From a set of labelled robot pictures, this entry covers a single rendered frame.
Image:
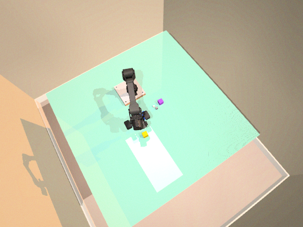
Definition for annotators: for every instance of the purple block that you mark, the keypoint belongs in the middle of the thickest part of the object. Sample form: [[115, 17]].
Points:
[[160, 101]]

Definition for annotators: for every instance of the yellow block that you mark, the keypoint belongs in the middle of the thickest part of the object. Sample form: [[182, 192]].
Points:
[[144, 134]]

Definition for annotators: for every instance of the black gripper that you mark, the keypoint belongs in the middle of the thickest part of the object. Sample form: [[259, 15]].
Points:
[[128, 124]]

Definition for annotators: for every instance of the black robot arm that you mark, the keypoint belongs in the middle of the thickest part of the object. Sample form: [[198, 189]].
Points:
[[134, 109]]

